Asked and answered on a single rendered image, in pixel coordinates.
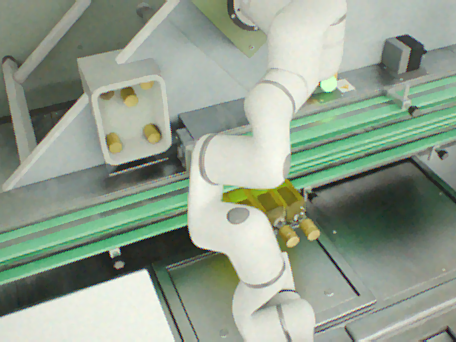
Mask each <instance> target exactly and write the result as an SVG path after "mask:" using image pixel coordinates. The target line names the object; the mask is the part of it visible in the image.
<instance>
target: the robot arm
mask: <svg viewBox="0 0 456 342"><path fill-rule="evenodd" d="M234 8H235V11H236V16H238V18H239V19H240V20H241V21H242V22H243V23H244V24H248V25H251V26H257V28H259V29H260V30H261V31H262V32H263V33H264V34H265V35H266V36H267V61H266V73H265V75H263V76H262V79H260V80H259V81H258V83H257V84H255V85H254V86H253V88H251V89H250V90H249V92H248V93H247V95H246V97H245V100H244V112H245V114H246V117H247V119H248V121H249V123H250V125H251V127H252V131H253V136H235V135H224V134H218V133H209V134H207V135H204V136H202V137H201V138H200V140H199V141H197V142H196V144H195V147H194V150H193V152H192V157H191V173H190V185H189V195H188V227H189V232H190V235H191V239H192V241H193V243H195V245H196V246H197V247H201V248H204V249H208V250H211V251H218V252H222V253H224V254H226V255H227V256H228V257H229V259H230V260H231V263H232V265H233V266H234V268H235V271H236V273H237V274H238V276H239V278H240V282H239V284H238V286H237V287H236V289H235V290H236V291H235V294H234V297H233V300H232V313H233V317H234V320H235V322H236V327H237V329H238V330H239V332H240V334H241V336H242V337H243V339H244V342H314V340H313V335H314V325H315V318H314V311H313V309H312V307H311V306H310V304H309V303H307V301H306V300H305V299H301V297H300V294H299V293H298V292H297V291H296V290H295V289H294V284H293V275H292V272H291V269H290V265H289V259H288V256H287V253H286V252H282V253H281V251H280V247H279V245H278V243H277V241H276V237H275V234H274V232H273V230H272V228H271V224H270V222H269V221H268V219H267V216H266V215H265V214H264V213H263V212H261V211H260V210H258V209H257V208H254V207H249V206H246V205H241V204H235V203H226V202H222V187H223V185H233V186H237V187H244V188H249V189H257V190H267V189H272V188H275V187H277V186H279V185H280V184H282V183H283V182H284V181H285V179H286V177H287V176H288V175H289V167H290V166H291V165H290V160H291V157H290V133H289V123H290V120H291V119H292V118H293V115H294V114H296V113H297V111H298V110H299V109H300V107H301V106H302V105H303V103H304V102H305V101H306V100H307V99H308V97H310V96H311V93H313V92H314V90H315V88H316V87H317V85H318V84H319V81H324V80H328V79H330V78H331V77H332V76H334V75H335V74H336V73H337V71H338V69H339V67H340V65H341V59H342V55H343V49H344V41H345V33H344V29H345V21H346V14H347V4H346V0H234ZM264 303H266V308H263V309H260V310H258V311H255V310H256V309H258V308H259V307H261V306H262V304H264ZM254 311H255V312H254Z"/></svg>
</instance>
